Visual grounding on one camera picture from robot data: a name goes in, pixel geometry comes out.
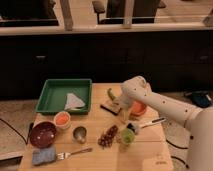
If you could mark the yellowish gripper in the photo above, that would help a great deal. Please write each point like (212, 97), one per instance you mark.
(124, 103)

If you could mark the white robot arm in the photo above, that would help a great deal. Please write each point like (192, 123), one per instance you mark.
(198, 121)

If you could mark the green plastic cup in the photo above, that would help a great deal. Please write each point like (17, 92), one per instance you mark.
(127, 136)

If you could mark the metal cup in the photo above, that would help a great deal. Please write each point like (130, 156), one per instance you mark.
(79, 134)

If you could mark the small orange-filled white cup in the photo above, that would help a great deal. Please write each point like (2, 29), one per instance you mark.
(62, 120)

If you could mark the orange bowl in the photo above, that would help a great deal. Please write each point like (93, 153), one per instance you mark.
(138, 109)

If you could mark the green chili pepper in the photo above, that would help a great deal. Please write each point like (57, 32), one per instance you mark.
(110, 94)

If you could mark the bunch of dark grapes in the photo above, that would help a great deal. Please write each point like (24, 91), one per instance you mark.
(107, 138)

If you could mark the white folded cloth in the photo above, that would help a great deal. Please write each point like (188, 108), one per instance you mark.
(73, 102)

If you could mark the green plastic tray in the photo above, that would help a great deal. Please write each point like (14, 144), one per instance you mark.
(55, 95)

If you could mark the blue object on floor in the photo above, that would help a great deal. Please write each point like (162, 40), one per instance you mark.
(200, 99)

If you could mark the metal fork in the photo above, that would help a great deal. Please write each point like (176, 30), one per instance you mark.
(65, 155)

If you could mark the dark red bowl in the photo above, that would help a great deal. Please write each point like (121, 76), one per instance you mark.
(43, 135)

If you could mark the dark office chair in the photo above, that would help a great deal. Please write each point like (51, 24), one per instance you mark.
(127, 11)

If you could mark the blue sponge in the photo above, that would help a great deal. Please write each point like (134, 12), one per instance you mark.
(43, 156)

